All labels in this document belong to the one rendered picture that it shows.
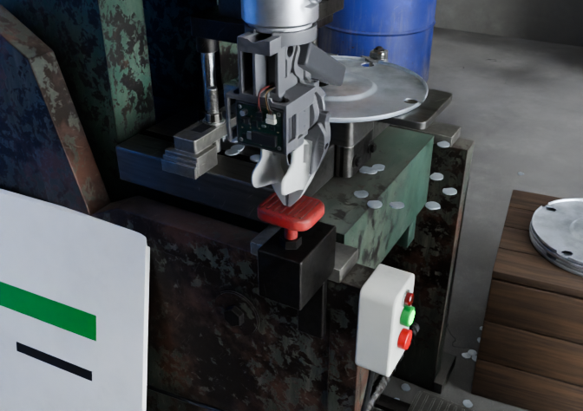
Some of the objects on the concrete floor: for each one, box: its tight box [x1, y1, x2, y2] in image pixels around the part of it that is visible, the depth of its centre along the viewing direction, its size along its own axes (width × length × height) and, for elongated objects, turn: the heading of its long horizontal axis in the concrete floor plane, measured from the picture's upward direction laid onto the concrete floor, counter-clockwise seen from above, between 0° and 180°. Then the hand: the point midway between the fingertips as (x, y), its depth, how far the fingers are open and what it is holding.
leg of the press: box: [381, 121, 475, 395], centre depth 152 cm, size 92×12×90 cm, turn 61°
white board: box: [0, 189, 150, 411], centre depth 121 cm, size 14×50×59 cm, turn 64°
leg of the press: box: [0, 4, 376, 411], centre depth 112 cm, size 92×12×90 cm, turn 61°
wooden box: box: [471, 190, 583, 411], centre depth 151 cm, size 40×38×35 cm
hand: (291, 192), depth 75 cm, fingers closed
